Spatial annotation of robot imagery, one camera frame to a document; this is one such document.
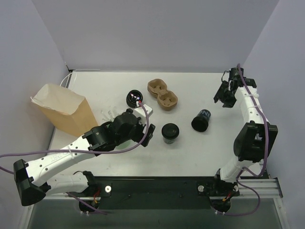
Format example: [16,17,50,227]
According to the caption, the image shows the brown pulp cup carriers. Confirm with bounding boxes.
[147,79,178,111]

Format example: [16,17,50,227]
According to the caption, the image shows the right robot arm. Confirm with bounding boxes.
[211,65,278,195]

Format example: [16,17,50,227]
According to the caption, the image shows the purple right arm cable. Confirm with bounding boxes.
[224,63,270,216]

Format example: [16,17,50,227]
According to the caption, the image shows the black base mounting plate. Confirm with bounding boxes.
[72,177,240,210]

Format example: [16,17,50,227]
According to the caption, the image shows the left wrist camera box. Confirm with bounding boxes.
[133,104,153,119]

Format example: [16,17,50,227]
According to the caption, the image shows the brown paper bag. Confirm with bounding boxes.
[31,83,98,137]

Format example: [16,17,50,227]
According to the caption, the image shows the green straw holder cup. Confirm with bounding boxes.
[115,140,131,150]

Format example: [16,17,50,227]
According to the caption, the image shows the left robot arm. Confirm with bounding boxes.
[13,105,155,206]

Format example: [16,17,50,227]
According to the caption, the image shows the white wrapped straw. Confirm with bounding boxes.
[110,107,122,118]
[101,110,113,122]

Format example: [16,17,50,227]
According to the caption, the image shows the white cable behind bag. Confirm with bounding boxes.
[60,72,76,88]

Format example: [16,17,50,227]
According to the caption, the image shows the black paper coffee cup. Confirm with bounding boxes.
[163,137,177,144]

